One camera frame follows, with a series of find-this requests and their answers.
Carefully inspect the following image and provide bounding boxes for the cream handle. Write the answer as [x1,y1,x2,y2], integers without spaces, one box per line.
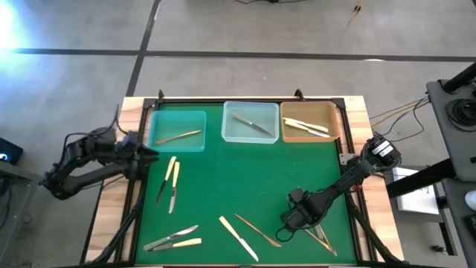
[168,161,181,214]

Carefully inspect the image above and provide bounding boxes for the yellow tool on floor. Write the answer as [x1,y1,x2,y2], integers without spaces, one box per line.
[347,0,364,26]

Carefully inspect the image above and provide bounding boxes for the black computer tower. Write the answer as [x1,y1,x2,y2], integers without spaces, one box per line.
[0,136,24,167]

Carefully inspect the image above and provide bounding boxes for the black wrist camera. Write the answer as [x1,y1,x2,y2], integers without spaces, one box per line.
[288,188,305,205]
[122,130,141,148]

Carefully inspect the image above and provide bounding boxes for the black beam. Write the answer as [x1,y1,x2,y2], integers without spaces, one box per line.
[385,158,457,199]

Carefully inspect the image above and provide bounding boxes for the gray equipment cart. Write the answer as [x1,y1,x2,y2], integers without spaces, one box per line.
[425,78,476,183]

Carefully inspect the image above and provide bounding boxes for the clear translucent plastic bin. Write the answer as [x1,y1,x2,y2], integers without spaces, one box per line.
[221,100,280,144]

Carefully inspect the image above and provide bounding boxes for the gray side table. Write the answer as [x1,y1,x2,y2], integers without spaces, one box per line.
[0,160,62,268]

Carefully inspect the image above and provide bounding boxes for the green table mat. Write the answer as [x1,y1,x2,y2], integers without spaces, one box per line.
[134,103,358,266]

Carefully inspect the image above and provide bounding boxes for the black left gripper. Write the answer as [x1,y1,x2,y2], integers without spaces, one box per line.
[119,145,160,181]

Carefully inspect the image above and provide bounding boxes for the black coiled cable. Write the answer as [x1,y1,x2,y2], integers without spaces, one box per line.
[445,98,476,132]

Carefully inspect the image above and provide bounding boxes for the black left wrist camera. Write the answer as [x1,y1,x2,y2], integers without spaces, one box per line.
[122,130,141,148]

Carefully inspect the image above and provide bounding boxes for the white box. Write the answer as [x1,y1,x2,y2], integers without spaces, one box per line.
[391,166,440,216]

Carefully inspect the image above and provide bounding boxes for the long pale wooden stick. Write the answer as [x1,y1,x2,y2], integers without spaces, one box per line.
[318,224,334,251]

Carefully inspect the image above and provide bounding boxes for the gray work table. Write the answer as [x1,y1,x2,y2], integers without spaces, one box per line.
[440,177,476,268]

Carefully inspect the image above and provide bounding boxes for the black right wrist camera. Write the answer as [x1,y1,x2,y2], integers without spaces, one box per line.
[288,188,305,205]

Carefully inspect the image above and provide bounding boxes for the orange translucent plastic bin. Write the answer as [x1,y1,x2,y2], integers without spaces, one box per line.
[280,100,341,144]

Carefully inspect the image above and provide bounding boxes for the black pole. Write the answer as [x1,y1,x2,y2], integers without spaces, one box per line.
[441,61,476,95]

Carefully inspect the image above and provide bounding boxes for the tan cable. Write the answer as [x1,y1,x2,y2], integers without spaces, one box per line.
[370,97,428,130]

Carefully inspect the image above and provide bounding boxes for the white round object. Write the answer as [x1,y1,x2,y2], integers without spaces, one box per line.
[463,189,476,212]

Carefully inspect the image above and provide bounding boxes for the black right camera cable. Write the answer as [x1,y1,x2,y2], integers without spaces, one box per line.
[274,222,297,243]

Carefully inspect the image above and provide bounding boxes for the teal translucent plastic bin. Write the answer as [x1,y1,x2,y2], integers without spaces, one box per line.
[147,109,208,153]

